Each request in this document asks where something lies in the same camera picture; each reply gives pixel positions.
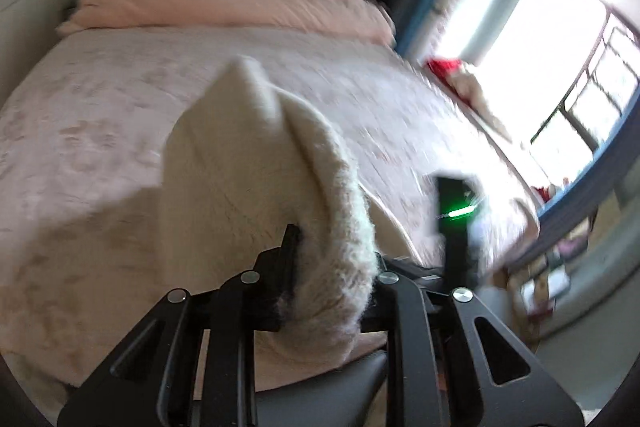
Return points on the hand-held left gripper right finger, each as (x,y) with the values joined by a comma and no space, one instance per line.
(407,322)

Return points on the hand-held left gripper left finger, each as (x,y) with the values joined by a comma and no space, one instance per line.
(235,307)

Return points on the cream sweater with black hearts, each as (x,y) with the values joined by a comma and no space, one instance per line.
(260,187)

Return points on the white bundled cloth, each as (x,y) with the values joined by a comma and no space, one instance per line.
(480,97)

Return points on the red cloth by window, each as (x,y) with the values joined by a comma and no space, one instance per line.
(444,68)

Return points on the pink floral bed blanket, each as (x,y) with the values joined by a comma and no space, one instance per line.
(90,147)

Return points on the window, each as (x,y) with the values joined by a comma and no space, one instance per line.
(550,47)

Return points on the dark grey bed frame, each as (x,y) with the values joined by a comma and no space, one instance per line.
(325,392)

